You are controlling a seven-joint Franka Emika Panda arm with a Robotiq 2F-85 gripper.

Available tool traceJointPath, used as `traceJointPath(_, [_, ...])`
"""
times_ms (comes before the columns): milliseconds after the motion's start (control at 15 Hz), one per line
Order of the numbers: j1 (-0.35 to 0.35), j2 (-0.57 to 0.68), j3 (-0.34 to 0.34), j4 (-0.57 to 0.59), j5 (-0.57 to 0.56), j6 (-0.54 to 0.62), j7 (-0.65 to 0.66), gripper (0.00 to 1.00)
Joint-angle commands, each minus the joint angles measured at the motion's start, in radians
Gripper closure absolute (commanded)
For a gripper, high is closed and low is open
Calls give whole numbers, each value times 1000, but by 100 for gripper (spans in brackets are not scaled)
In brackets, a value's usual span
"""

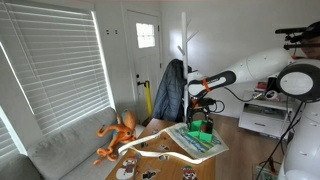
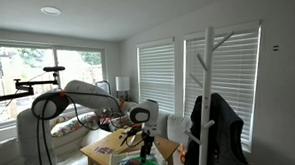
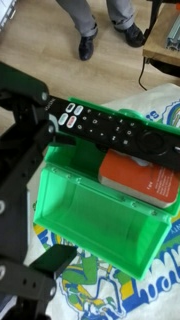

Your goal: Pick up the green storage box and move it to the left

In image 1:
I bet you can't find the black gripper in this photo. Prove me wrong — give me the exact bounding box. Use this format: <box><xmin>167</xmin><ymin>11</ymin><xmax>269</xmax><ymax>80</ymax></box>
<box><xmin>186</xmin><ymin>97</ymin><xmax>217</xmax><ymax>132</ymax></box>

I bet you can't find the green storage box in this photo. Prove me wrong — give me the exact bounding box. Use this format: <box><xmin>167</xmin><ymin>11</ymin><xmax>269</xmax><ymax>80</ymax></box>
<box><xmin>186</xmin><ymin>119</ymin><xmax>215</xmax><ymax>144</ymax></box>

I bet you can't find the white printed tote bag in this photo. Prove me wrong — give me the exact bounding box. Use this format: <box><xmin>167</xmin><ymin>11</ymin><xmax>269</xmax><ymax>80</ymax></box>
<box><xmin>118</xmin><ymin>122</ymin><xmax>230</xmax><ymax>165</ymax></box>

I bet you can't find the dark puffer jacket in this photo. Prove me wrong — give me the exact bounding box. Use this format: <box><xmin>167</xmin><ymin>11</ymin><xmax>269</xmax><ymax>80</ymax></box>
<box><xmin>152</xmin><ymin>58</ymin><xmax>195</xmax><ymax>123</ymax></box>

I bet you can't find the red green elf sticker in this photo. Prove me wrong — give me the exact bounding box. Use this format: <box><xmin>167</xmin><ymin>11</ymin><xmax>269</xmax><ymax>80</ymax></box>
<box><xmin>181</xmin><ymin>165</ymin><xmax>199</xmax><ymax>180</ymax></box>

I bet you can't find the white drawer cabinet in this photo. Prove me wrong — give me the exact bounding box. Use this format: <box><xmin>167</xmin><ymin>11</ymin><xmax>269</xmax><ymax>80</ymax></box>
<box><xmin>238</xmin><ymin>89</ymin><xmax>295</xmax><ymax>140</ymax></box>

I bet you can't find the stack of books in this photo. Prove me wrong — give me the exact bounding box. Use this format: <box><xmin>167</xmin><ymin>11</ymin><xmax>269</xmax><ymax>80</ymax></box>
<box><xmin>254</xmin><ymin>81</ymin><xmax>268</xmax><ymax>94</ymax></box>

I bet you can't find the black and white sticker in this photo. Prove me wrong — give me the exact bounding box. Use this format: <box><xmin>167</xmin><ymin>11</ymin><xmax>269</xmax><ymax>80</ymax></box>
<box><xmin>142</xmin><ymin>168</ymin><xmax>161</xmax><ymax>180</ymax></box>

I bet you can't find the orange octopus plush toy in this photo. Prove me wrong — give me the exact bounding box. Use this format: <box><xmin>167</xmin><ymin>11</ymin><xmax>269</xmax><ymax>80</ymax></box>
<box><xmin>92</xmin><ymin>109</ymin><xmax>138</xmax><ymax>166</ymax></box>

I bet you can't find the white door with window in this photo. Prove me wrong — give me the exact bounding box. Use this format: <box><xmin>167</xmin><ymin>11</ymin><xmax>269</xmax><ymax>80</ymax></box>
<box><xmin>123</xmin><ymin>9</ymin><xmax>164</xmax><ymax>125</ymax></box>

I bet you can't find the white coat rack stand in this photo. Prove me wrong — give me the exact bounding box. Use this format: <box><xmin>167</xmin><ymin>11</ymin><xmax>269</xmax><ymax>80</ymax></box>
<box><xmin>176</xmin><ymin>11</ymin><xmax>199</xmax><ymax>124</ymax></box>

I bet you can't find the green patterned object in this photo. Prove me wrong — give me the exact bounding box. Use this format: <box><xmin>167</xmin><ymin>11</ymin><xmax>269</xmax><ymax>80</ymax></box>
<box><xmin>254</xmin><ymin>164</ymin><xmax>280</xmax><ymax>180</ymax></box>

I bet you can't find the snowman sticker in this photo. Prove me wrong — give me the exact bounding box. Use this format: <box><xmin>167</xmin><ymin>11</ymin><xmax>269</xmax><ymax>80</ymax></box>
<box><xmin>115</xmin><ymin>156</ymin><xmax>140</xmax><ymax>180</ymax></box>

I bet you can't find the grey fabric sofa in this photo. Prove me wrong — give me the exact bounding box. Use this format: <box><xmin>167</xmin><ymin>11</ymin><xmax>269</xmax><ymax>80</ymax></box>
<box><xmin>0</xmin><ymin>106</ymin><xmax>142</xmax><ymax>180</ymax></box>

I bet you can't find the person head with black cap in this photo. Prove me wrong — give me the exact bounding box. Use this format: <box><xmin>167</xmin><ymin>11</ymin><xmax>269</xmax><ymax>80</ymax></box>
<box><xmin>297</xmin><ymin>20</ymin><xmax>320</xmax><ymax>62</ymax></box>

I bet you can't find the white window blind large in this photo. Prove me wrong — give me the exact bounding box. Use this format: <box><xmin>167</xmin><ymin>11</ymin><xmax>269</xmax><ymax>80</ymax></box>
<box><xmin>0</xmin><ymin>2</ymin><xmax>112</xmax><ymax>136</ymax></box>

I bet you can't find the white window blind small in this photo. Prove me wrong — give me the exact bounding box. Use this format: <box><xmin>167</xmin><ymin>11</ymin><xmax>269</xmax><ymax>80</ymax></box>
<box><xmin>0</xmin><ymin>108</ymin><xmax>22</xmax><ymax>162</ymax></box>

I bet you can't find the yellow handled tool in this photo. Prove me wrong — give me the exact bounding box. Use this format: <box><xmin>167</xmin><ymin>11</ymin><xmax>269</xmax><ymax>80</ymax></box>
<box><xmin>137</xmin><ymin>80</ymin><xmax>154</xmax><ymax>127</ymax></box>

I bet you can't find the black camera on mount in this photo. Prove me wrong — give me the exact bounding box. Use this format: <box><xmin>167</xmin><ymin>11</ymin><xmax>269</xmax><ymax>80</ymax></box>
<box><xmin>275</xmin><ymin>26</ymin><xmax>320</xmax><ymax>51</ymax></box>

